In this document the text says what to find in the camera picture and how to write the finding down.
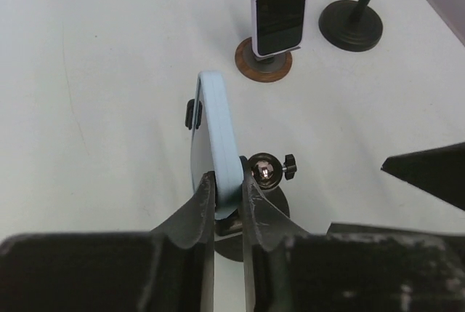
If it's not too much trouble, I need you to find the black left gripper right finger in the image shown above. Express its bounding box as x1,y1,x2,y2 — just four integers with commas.
239,161,464,311

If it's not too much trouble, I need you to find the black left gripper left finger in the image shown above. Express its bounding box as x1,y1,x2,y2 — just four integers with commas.
1,172,216,311

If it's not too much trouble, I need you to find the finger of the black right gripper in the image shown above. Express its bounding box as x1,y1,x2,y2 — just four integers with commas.
381,143,465,210

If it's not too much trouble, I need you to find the black clamp phone stand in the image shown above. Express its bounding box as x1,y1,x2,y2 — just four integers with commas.
185,99,299,263

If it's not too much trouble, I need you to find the light blue cased phone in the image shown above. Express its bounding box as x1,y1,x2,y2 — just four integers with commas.
185,71,243,220

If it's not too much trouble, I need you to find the white cased phone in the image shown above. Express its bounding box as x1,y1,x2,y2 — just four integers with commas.
251,0,306,58

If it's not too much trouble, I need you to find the black tall phone stand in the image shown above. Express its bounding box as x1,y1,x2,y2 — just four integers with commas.
318,0,384,52

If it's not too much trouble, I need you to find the wooden base phone stand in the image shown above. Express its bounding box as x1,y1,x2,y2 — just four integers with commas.
235,37,293,83

